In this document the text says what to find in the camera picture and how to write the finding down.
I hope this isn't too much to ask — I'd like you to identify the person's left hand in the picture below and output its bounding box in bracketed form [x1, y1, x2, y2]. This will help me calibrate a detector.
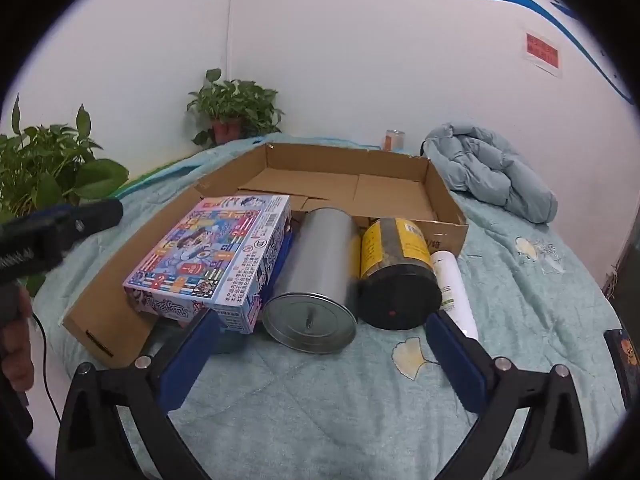
[0, 285, 37, 393]

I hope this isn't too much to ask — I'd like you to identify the white bottle with leaf print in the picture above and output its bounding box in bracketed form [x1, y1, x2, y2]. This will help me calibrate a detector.
[430, 251, 480, 341]

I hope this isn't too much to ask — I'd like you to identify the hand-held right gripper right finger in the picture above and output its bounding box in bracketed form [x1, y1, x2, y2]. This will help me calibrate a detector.
[424, 310, 591, 480]

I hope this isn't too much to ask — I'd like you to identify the green mat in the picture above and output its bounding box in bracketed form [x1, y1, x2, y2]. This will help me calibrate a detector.
[112, 167, 171, 198]

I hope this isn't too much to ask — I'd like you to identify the colourful booklet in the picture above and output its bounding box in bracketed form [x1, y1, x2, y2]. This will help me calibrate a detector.
[122, 194, 293, 335]

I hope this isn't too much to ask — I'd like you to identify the yellow jar with black lid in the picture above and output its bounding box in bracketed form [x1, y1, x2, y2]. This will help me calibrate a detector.
[357, 216, 443, 332]

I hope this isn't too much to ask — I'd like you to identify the large leafy green plant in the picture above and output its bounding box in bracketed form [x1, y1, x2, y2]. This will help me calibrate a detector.
[0, 94, 130, 296]

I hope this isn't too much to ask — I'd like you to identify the blue toy skateboard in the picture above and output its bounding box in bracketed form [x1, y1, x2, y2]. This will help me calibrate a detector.
[252, 220, 301, 321]

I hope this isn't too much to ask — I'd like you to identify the teal quilted blanket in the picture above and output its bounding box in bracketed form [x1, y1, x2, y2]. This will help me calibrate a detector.
[30, 132, 626, 480]

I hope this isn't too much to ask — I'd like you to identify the dark phone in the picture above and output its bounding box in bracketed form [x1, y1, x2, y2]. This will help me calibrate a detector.
[602, 329, 640, 411]

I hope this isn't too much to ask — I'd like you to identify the silver metal tin canister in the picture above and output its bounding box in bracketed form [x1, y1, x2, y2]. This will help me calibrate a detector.
[262, 207, 362, 355]

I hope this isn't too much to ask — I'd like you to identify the red wall sign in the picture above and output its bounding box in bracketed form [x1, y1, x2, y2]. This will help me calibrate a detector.
[522, 27, 563, 78]

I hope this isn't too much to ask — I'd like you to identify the brown cardboard box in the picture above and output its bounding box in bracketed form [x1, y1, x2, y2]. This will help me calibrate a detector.
[62, 142, 469, 368]

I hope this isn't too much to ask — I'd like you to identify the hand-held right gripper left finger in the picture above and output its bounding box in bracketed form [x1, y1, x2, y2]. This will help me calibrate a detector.
[55, 305, 223, 480]

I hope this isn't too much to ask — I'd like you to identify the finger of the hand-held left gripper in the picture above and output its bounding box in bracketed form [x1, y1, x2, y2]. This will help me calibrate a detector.
[66, 197, 124, 241]

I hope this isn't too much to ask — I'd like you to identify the light blue down jacket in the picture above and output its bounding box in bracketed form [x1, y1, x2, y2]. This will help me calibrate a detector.
[420, 121, 559, 225]

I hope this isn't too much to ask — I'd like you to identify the potted plant in red pot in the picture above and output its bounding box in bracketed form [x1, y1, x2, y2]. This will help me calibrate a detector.
[186, 68, 285, 148]

